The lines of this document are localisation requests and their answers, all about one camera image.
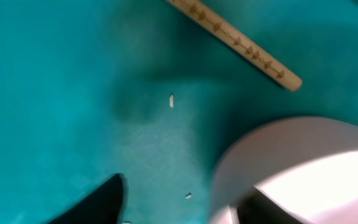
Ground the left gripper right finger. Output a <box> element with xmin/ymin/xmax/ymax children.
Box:
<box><xmin>236</xmin><ymin>187</ymin><xmax>305</xmax><ymax>224</ymax></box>

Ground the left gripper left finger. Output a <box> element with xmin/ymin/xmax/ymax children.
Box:
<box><xmin>48</xmin><ymin>174</ymin><xmax>126</xmax><ymax>224</ymax></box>

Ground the wooden chopstick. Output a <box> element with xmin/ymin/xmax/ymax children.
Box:
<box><xmin>167</xmin><ymin>0</ymin><xmax>303</xmax><ymax>91</ymax></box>

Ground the pink bowl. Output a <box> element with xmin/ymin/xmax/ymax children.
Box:
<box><xmin>208</xmin><ymin>117</ymin><xmax>358</xmax><ymax>223</ymax></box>

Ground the teal serving tray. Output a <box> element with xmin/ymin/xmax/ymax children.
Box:
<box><xmin>0</xmin><ymin>0</ymin><xmax>358</xmax><ymax>223</ymax></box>

